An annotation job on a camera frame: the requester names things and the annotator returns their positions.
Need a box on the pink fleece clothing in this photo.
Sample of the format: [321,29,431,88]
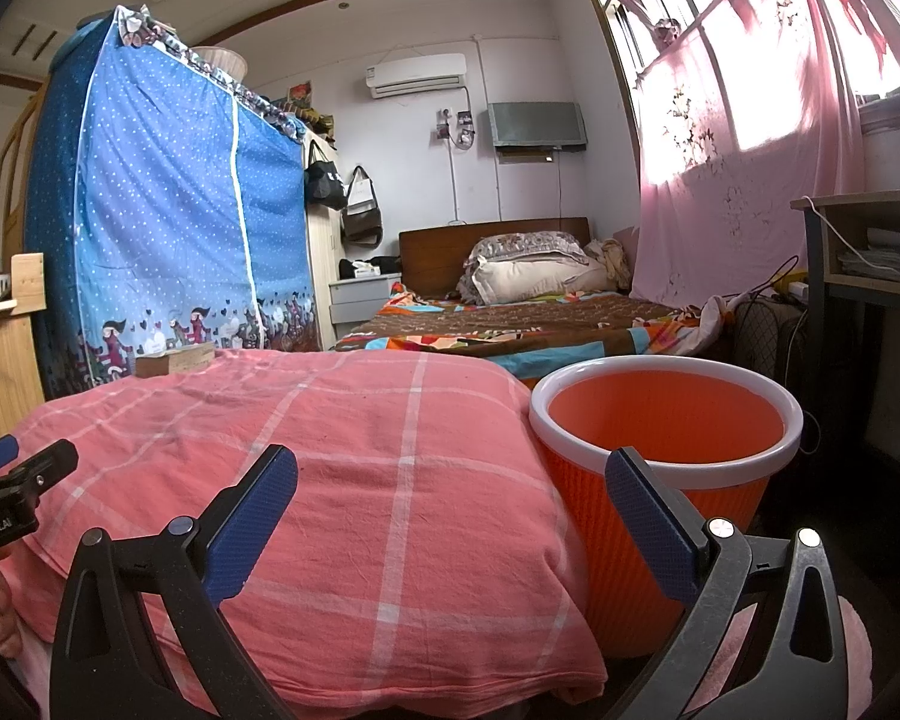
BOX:
[712,589,875,720]

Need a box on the blue dotted fabric wardrobe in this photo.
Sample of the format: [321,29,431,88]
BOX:
[26,6,320,398]

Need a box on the stack of papers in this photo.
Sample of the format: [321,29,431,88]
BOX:
[840,229,900,286]

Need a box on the black handbag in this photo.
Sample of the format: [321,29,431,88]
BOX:
[304,141,346,211]

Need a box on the beige cabinet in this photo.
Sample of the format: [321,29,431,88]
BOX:
[304,131,342,350]

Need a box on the orange bucket with white rim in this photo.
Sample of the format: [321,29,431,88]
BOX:
[529,358,805,657]

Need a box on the person's left hand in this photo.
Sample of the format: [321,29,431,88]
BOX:
[0,564,25,655]

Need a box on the wall-mounted grey television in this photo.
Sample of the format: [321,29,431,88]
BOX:
[487,101,587,158]

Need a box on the pink curtain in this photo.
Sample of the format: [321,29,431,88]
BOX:
[562,0,890,316]

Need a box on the bed with colourful blanket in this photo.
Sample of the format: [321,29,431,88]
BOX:
[334,281,736,383]

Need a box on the dark framed side desk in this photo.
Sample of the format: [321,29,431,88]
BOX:
[790,193,900,466]

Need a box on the white cable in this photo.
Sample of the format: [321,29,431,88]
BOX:
[810,199,871,286]

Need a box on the grey nightstand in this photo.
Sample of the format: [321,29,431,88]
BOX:
[328,274,402,327]

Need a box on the cream pillow with floral cover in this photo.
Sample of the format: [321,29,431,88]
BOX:
[457,232,616,306]

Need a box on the light wooden desk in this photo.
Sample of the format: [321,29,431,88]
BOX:
[0,253,46,451]

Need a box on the white air conditioner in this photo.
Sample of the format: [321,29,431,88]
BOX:
[364,52,470,100]

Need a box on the white basket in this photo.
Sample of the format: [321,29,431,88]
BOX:
[191,45,247,80]

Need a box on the black mesh heater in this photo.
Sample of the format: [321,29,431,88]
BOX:
[733,298,811,406]

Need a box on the wall socket with chargers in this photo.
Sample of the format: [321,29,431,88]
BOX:
[435,106,475,149]

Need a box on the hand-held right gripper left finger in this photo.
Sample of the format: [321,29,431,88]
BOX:
[49,444,299,720]

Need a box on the pink checked blanket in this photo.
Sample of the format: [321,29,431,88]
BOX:
[7,349,608,720]

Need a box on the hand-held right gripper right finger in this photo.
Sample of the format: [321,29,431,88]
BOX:
[600,446,839,720]

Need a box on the cream crumpled cloth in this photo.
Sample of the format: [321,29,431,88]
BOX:
[589,238,638,293]

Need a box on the grey handbag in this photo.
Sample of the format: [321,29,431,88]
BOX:
[343,165,383,245]

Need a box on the brown wooden headboard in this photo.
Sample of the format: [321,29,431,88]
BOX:
[399,217,593,293]

